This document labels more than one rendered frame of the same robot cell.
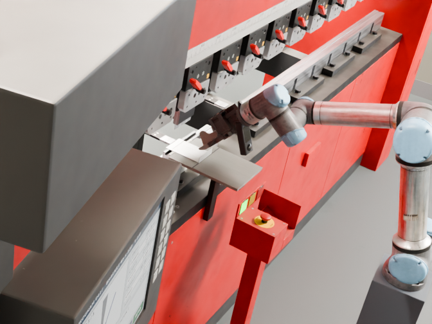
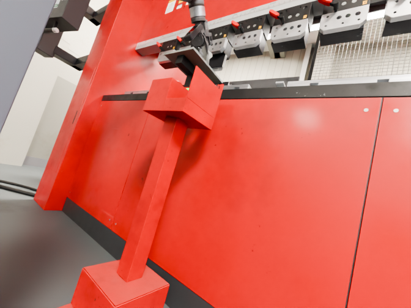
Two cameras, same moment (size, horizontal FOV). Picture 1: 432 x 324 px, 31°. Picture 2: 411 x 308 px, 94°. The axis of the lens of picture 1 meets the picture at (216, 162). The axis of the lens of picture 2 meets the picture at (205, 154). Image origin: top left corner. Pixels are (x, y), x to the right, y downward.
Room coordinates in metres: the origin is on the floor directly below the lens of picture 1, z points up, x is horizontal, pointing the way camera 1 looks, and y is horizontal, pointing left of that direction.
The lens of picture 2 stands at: (2.56, -0.85, 0.49)
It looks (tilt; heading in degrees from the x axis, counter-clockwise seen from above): 7 degrees up; 102
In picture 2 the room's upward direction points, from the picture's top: 16 degrees clockwise
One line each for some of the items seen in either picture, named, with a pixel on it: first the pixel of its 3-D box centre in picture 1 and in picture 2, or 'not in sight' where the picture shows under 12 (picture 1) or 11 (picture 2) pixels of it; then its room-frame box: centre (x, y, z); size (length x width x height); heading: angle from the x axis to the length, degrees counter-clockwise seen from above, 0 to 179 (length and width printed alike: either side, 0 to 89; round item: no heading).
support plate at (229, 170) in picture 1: (215, 163); (195, 69); (2.21, 0.00, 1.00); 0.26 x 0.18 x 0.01; 66
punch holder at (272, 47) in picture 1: (269, 32); (344, 18); (2.80, -0.10, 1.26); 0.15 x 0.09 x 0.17; 156
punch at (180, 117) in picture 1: (184, 112); (216, 63); (2.27, 0.14, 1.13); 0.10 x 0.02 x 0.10; 156
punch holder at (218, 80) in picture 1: (218, 62); (251, 37); (2.43, 0.06, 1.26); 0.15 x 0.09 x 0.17; 156
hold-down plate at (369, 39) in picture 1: (367, 42); not in sight; (3.90, -0.65, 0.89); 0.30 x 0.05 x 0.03; 156
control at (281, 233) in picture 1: (266, 222); (184, 97); (2.29, -0.22, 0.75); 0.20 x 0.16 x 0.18; 155
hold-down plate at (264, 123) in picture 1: (265, 119); not in sight; (2.80, -0.16, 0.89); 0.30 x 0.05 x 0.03; 156
